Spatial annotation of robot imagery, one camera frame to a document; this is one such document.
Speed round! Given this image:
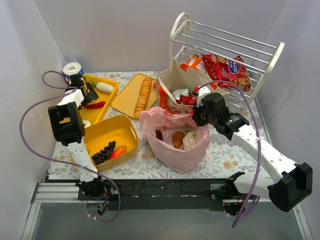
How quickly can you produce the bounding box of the pink plastic grocery bag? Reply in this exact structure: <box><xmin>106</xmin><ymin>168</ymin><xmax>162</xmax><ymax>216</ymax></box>
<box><xmin>139</xmin><ymin>107</ymin><xmax>211</xmax><ymax>174</ymax></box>

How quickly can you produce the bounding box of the dark red beet toy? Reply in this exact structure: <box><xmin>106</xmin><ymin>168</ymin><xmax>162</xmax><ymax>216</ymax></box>
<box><xmin>155</xmin><ymin>129</ymin><xmax>163</xmax><ymax>141</ymax></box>

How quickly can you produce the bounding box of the row of round crackers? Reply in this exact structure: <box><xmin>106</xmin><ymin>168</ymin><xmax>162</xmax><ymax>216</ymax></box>
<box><xmin>133</xmin><ymin>76</ymin><xmax>153</xmax><ymax>120</ymax></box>

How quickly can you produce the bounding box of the beige paper grocery bag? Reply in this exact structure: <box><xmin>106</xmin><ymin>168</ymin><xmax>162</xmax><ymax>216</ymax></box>
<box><xmin>156</xmin><ymin>56</ymin><xmax>230</xmax><ymax>116</ymax></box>

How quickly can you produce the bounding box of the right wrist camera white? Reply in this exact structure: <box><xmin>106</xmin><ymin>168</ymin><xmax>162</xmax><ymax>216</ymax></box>
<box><xmin>193</xmin><ymin>86</ymin><xmax>211</xmax><ymax>108</ymax></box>

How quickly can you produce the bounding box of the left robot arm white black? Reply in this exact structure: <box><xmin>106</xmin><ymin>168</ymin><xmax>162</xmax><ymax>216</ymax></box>
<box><xmin>48</xmin><ymin>74</ymin><xmax>99</xmax><ymax>183</ymax></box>

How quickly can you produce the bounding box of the yellow flat tray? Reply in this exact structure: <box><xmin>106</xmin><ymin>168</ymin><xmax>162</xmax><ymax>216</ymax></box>
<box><xmin>111</xmin><ymin>73</ymin><xmax>147</xmax><ymax>118</ymax></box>

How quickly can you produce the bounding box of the white ring slice toy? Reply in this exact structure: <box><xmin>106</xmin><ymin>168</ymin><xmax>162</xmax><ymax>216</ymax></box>
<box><xmin>82</xmin><ymin>120</ymin><xmax>91</xmax><ymax>128</ymax></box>

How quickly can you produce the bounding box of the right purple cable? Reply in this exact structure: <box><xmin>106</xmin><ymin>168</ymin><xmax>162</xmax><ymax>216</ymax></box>
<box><xmin>199</xmin><ymin>79</ymin><xmax>262</xmax><ymax>229</ymax></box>

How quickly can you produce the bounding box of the black grape bunch toy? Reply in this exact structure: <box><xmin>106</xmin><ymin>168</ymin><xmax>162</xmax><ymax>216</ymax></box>
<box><xmin>91</xmin><ymin>140</ymin><xmax>116</xmax><ymax>165</ymax></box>

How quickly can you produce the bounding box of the brown fried nugget toy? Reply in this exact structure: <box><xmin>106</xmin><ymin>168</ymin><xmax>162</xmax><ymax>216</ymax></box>
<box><xmin>171</xmin><ymin>131</ymin><xmax>185</xmax><ymax>149</ymax></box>

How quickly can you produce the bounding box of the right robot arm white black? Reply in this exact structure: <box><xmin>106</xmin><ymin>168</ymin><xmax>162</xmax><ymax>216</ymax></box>
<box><xmin>192</xmin><ymin>87</ymin><xmax>313</xmax><ymax>212</ymax></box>

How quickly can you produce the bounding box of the white radish toy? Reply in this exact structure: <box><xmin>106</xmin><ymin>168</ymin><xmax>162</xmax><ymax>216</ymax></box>
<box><xmin>90</xmin><ymin>81</ymin><xmax>114</xmax><ymax>94</ymax></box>

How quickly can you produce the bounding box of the white red chips bag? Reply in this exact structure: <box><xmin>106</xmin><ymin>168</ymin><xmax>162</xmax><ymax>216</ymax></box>
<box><xmin>158</xmin><ymin>86</ymin><xmax>197</xmax><ymax>113</ymax></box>

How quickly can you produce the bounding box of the cabbage toy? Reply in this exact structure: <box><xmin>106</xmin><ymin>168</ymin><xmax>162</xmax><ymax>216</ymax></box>
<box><xmin>182</xmin><ymin>131</ymin><xmax>197</xmax><ymax>151</ymax></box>

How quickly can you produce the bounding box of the orange snack packet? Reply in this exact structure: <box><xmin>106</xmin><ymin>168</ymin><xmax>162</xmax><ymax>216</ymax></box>
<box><xmin>187</xmin><ymin>54</ymin><xmax>203</xmax><ymax>72</ymax></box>

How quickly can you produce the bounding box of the cream metal shelf rack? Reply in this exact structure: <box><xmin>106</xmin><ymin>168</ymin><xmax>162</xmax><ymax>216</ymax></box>
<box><xmin>169</xmin><ymin>12</ymin><xmax>285</xmax><ymax>102</ymax></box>

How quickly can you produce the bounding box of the orange carrot toy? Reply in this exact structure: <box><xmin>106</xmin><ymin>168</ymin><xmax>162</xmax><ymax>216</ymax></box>
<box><xmin>109</xmin><ymin>145</ymin><xmax>127</xmax><ymax>160</ymax></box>

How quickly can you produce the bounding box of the yellow rectangular tray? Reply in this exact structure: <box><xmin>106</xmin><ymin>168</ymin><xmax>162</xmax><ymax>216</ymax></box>
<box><xmin>79</xmin><ymin>74</ymin><xmax>119</xmax><ymax>125</ymax></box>

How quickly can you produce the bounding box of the red chili pepper toy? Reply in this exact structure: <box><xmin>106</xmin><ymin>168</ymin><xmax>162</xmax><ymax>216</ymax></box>
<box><xmin>83</xmin><ymin>101</ymin><xmax>106</xmax><ymax>109</ymax></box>

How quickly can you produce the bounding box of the red snack bag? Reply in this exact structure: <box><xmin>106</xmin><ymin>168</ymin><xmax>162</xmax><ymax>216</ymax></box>
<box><xmin>201</xmin><ymin>54</ymin><xmax>251</xmax><ymax>93</ymax></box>

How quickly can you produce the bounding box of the tissue roll blue pack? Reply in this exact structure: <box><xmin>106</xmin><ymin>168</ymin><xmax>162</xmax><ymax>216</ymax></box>
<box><xmin>62</xmin><ymin>61</ymin><xmax>84</xmax><ymax>77</ymax></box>

